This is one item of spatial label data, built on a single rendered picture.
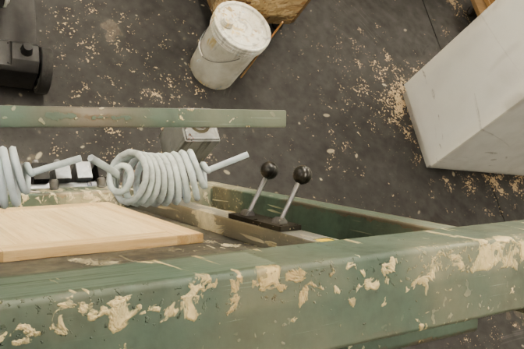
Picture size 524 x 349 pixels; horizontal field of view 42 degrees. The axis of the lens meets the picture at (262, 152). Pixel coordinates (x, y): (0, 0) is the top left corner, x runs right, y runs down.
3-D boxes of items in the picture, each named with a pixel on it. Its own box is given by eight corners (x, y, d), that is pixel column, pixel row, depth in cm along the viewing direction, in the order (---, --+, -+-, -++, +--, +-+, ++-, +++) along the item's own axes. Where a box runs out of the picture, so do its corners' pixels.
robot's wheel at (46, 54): (31, 64, 300) (40, 37, 285) (43, 65, 303) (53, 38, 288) (33, 102, 291) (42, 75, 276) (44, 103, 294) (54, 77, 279)
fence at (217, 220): (151, 206, 190) (151, 192, 190) (380, 274, 110) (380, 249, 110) (134, 206, 188) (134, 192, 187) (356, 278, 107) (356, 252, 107)
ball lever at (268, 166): (247, 222, 143) (274, 166, 146) (256, 224, 139) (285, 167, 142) (233, 214, 141) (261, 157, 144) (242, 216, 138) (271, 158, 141)
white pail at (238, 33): (236, 51, 363) (277, -7, 328) (246, 98, 350) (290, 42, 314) (181, 42, 348) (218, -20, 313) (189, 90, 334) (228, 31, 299)
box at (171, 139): (190, 136, 225) (212, 107, 212) (199, 167, 220) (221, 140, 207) (157, 136, 219) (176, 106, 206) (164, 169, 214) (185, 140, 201)
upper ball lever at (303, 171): (278, 230, 132) (307, 170, 135) (289, 233, 129) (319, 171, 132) (264, 222, 131) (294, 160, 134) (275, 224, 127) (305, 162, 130)
